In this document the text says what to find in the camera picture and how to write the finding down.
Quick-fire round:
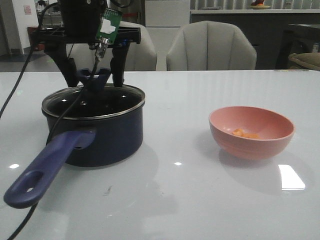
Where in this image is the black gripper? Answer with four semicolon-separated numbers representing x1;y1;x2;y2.
33;0;141;87

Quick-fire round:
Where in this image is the glass lid with blue knob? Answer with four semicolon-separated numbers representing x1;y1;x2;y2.
42;68;145;120

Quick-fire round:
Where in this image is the orange ham slice pile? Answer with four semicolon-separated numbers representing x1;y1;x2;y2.
232;128;260;139

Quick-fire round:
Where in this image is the pink plastic bowl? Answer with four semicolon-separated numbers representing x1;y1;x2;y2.
208;106;295;160

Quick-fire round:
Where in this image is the green circuit board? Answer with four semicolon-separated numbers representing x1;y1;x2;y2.
96;8;123;45

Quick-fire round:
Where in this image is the red trash bin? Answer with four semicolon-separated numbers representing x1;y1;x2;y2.
27;26;45;51

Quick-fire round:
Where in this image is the left grey upholstered chair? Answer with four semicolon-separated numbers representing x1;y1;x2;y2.
66;21;157;72

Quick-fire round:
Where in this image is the grey upholstered chair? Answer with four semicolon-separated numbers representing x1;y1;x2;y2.
166;20;257;71
66;21;157;72

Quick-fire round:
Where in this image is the dark blue saucepan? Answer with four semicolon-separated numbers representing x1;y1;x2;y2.
3;88;144;209

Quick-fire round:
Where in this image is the white cabinet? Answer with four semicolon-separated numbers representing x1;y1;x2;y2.
144;0;190;71

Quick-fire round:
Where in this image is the right grey upholstered chair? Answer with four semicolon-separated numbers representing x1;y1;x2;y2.
166;20;257;71

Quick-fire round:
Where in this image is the fruit plate on counter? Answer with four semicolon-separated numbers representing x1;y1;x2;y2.
249;0;271;10

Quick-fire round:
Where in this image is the dark counter with white top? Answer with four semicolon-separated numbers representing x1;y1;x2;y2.
189;9;320;70

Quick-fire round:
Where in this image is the dark side table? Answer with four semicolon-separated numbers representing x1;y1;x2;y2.
275;24;320;70

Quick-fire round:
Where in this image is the beige sofa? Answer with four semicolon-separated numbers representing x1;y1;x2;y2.
288;52;320;71

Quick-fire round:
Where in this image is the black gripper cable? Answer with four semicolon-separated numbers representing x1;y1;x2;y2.
0;2;111;240

